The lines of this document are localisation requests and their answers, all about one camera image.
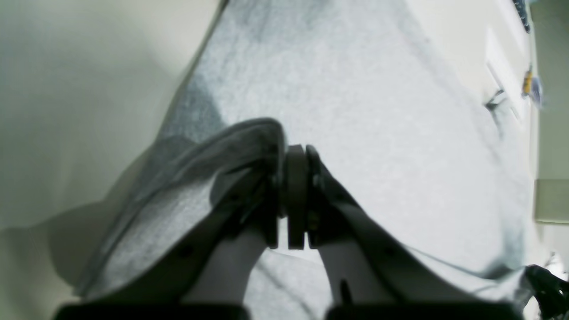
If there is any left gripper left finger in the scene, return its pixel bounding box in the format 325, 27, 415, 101
84, 120, 285, 307

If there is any yellow pencil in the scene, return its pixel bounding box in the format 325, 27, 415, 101
521, 65, 533, 99

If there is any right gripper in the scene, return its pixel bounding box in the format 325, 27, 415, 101
525, 265, 569, 320

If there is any grey T-shirt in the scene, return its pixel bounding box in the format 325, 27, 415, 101
78, 0, 532, 310

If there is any black keyboard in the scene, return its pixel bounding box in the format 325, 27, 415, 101
512, 0, 532, 34

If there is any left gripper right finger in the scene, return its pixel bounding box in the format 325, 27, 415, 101
287, 144, 483, 306

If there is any grey partition panel right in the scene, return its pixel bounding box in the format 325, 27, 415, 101
530, 0, 569, 224

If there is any white cable grommet tray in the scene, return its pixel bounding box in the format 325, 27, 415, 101
485, 27, 526, 122

